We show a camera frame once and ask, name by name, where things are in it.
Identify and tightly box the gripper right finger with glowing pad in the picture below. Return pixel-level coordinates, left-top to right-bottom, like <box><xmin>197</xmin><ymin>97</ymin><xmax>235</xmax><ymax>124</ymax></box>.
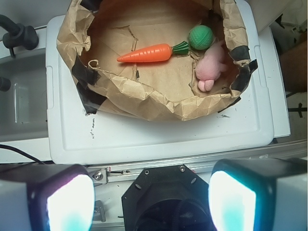
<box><xmin>208</xmin><ymin>158</ymin><xmax>308</xmax><ymax>231</ymax></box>

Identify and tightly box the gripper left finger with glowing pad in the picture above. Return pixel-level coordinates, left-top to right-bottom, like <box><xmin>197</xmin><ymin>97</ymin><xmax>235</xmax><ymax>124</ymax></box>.
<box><xmin>0</xmin><ymin>164</ymin><xmax>95</xmax><ymax>231</ymax></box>

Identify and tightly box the orange plastic toy carrot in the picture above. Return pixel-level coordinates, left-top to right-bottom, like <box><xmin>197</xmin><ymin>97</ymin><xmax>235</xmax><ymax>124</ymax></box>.
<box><xmin>117</xmin><ymin>41</ymin><xmax>189</xmax><ymax>63</ymax></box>

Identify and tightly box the white plastic bin lid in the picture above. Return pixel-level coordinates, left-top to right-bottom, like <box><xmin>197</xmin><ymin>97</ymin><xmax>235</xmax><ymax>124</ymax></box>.
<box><xmin>45</xmin><ymin>0</ymin><xmax>275</xmax><ymax>166</ymax></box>

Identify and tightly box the clear plastic storage bin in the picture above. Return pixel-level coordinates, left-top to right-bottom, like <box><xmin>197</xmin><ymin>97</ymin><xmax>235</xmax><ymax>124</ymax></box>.
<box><xmin>0</xmin><ymin>49</ymin><xmax>48</xmax><ymax>142</ymax></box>

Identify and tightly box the pink plush toy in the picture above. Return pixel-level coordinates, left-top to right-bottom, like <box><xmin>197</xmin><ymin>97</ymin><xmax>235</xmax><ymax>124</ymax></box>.
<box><xmin>195</xmin><ymin>40</ymin><xmax>228</xmax><ymax>92</ymax></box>

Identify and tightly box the black clamp knob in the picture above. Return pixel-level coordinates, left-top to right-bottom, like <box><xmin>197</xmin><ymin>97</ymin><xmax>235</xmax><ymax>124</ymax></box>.
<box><xmin>0</xmin><ymin>14</ymin><xmax>39</xmax><ymax>58</ymax></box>

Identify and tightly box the crumpled brown paper bag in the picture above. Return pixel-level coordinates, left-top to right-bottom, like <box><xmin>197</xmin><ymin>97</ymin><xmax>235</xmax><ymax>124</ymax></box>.
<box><xmin>57</xmin><ymin>0</ymin><xmax>257</xmax><ymax>121</ymax></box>

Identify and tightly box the green textured ball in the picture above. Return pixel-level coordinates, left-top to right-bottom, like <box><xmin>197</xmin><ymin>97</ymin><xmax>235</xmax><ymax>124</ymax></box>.
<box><xmin>188</xmin><ymin>25</ymin><xmax>214</xmax><ymax>51</ymax></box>

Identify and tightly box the black cable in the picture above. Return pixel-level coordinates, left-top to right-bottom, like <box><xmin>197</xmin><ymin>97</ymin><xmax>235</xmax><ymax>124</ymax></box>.
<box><xmin>0</xmin><ymin>144</ymin><xmax>52</xmax><ymax>165</ymax></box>

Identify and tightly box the aluminium extrusion rail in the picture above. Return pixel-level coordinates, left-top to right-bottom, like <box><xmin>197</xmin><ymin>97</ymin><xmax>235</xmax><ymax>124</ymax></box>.
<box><xmin>86</xmin><ymin>139</ymin><xmax>308</xmax><ymax>185</ymax></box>

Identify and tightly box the black octagonal mount plate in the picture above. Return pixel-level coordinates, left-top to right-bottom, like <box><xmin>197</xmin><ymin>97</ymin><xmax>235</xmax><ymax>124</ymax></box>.
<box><xmin>121</xmin><ymin>165</ymin><xmax>216</xmax><ymax>231</ymax></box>

